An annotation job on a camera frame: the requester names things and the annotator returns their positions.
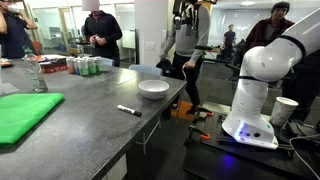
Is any black and white marker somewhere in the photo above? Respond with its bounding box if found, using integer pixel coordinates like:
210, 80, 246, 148
116, 104, 143, 118

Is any white ceramic bowl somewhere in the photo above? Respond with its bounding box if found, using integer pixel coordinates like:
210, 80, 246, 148
137, 79, 171, 101

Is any clear plastic bin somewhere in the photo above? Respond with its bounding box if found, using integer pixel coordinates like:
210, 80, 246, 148
101, 56, 115, 68

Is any person in grey sweater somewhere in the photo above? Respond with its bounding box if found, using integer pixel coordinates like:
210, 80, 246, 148
158, 0, 212, 111

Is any person in black jacket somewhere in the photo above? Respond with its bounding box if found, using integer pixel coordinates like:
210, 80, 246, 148
81, 0, 124, 67

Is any distant person in dark shirt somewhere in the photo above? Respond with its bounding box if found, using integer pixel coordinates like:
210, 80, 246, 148
222, 23, 237, 62

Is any blue labelled drink can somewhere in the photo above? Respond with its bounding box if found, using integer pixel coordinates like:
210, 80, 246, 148
73, 57, 81, 76

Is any orange labelled drink can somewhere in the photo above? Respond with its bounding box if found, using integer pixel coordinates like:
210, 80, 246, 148
65, 56, 76, 75

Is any red flat box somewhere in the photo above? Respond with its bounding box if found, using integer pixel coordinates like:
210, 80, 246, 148
39, 59, 69, 75

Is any person in maroon jacket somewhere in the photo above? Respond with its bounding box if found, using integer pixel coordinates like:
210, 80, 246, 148
244, 1, 296, 53

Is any white paper cup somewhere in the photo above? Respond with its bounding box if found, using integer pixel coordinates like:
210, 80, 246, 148
269, 96, 300, 128

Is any clear plastic water bottle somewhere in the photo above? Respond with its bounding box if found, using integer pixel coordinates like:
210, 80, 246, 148
21, 45, 49, 94

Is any orange chair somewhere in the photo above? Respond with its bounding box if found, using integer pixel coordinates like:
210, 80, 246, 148
30, 40, 44, 56

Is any green folded cloth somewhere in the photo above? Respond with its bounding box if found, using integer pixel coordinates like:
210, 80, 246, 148
0, 92, 65, 149

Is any person with face mask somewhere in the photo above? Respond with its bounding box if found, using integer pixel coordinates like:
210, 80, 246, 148
0, 0, 39, 60

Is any white wall switch plate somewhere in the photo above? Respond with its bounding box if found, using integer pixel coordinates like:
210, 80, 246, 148
145, 41, 156, 52

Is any orange handled black clamp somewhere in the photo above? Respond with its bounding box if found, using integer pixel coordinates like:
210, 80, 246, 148
195, 106, 215, 119
188, 124, 212, 141

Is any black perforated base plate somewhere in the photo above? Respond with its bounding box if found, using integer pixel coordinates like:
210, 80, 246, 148
199, 111, 320, 178

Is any white cable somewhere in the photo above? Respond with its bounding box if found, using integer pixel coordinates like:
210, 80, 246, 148
288, 134, 320, 180

